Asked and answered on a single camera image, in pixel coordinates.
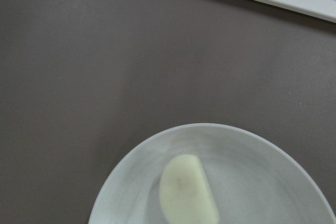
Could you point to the white plate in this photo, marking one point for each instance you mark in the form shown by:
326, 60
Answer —
252, 180

